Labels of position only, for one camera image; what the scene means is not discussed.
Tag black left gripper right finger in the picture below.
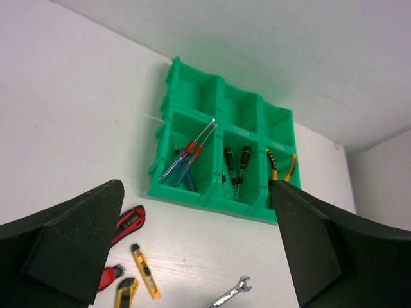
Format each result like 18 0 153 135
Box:
272 180 410 307

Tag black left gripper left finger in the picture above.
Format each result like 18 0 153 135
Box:
1 180 125 307

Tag yellow needle nose pliers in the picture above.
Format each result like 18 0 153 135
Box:
283 154 297 182

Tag small silver wrench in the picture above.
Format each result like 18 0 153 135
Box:
204 276 252 308

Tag yellow handled pliers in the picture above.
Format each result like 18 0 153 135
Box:
266 148 278 181

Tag black green precision screwdriver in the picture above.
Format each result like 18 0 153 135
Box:
223 147 238 200

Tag blue screwdriver thin shaft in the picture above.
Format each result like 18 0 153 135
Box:
170 133 197 193

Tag large yellow box cutter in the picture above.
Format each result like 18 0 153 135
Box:
114 277 139 308

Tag black red utility knife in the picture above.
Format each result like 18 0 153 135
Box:
111 205 146 247

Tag small yellow box cutter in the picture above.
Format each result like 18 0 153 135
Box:
131 243 161 300

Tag green six-compartment bin tray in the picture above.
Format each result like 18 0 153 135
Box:
148 58 297 223

